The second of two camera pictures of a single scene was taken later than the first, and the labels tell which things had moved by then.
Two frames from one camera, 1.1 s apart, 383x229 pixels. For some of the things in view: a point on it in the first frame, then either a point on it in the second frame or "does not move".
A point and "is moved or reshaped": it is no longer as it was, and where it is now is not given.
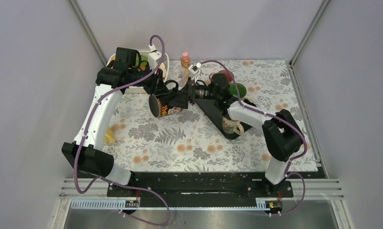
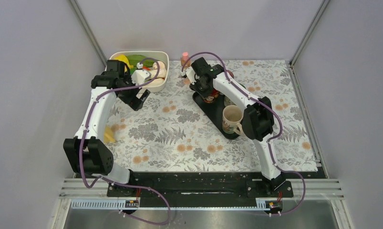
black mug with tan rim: x=159 y=103 is moved or reshaped
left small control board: x=131 y=203 does not move
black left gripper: x=158 y=86 → x=134 y=102
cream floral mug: x=231 y=126 does not move
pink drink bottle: x=185 y=64 does not move
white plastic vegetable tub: x=164 y=60 does not move
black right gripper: x=181 y=100 → x=195 y=88
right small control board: x=274 y=204 does not move
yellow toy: x=109 y=136 does not move
